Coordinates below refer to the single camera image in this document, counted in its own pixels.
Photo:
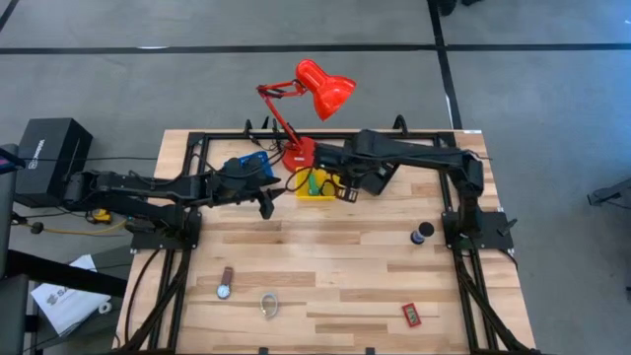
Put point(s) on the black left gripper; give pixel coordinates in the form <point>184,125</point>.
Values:
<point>236,182</point>

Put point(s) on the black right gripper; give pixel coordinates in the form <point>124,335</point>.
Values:
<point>340,158</point>

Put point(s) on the black band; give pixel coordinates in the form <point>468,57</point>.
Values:
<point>323,187</point>

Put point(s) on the green ribbed plastic clip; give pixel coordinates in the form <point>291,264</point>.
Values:
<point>313,187</point>

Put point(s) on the small black cylinder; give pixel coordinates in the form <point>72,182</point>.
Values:
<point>425,229</point>

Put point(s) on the small red box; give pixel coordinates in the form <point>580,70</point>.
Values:
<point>411,314</point>

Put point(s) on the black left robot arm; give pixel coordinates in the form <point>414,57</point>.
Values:
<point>148,185</point>

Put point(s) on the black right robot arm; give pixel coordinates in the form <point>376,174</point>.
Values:
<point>419,150</point>

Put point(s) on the yellow plastic basket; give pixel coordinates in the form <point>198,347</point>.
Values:
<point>320,175</point>

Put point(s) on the black plastic basket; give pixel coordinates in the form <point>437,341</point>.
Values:
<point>382,185</point>

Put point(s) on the blue plastic basket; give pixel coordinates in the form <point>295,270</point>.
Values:
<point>254,163</point>

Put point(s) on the red desk lamp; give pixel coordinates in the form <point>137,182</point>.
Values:
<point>328,91</point>

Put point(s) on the yellow tape measure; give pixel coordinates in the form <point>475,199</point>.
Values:
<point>102,216</point>

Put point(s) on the small white tape roll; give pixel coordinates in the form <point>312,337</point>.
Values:
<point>105,304</point>

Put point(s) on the black cardboard box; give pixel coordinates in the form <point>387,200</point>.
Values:
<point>54,153</point>

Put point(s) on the white printed paper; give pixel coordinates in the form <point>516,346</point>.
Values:
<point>64,305</point>

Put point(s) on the black plug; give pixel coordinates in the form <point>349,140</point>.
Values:
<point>37,228</point>

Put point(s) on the black table frame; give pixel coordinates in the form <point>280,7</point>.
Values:
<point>227,134</point>

